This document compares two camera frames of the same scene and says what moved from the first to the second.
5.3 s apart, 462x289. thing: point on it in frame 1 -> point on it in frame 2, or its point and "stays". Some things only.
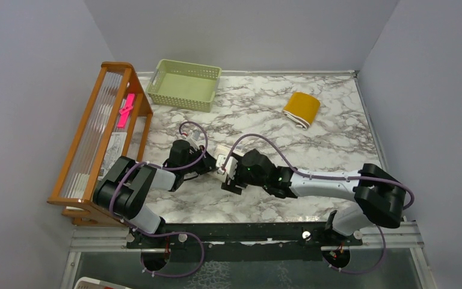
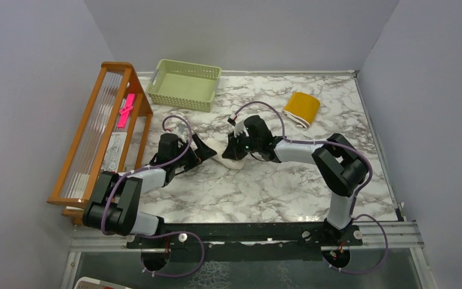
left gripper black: [209, 162] -> [201, 153]
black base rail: [249, 242] stays
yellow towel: [302, 108] stays
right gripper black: [231, 185] -> [231, 151]
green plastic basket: [183, 85] stays
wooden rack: [113, 125] stays
